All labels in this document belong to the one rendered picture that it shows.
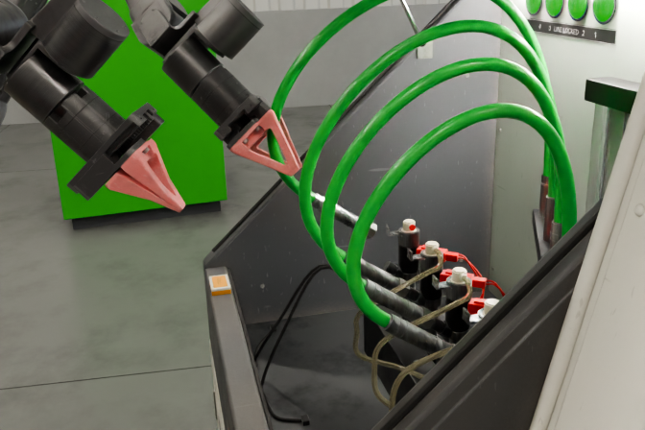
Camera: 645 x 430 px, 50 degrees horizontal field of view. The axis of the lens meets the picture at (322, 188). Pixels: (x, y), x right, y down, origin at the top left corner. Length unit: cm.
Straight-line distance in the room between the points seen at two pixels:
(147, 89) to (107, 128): 338
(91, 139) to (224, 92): 20
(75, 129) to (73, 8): 11
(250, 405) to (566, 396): 39
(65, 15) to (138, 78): 338
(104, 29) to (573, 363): 50
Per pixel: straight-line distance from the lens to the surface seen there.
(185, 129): 415
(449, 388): 61
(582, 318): 61
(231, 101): 84
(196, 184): 424
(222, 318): 105
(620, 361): 56
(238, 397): 88
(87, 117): 71
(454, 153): 127
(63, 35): 69
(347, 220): 89
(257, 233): 121
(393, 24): 750
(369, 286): 75
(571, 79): 108
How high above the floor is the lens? 144
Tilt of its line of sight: 18 degrees down
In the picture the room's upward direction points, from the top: 2 degrees counter-clockwise
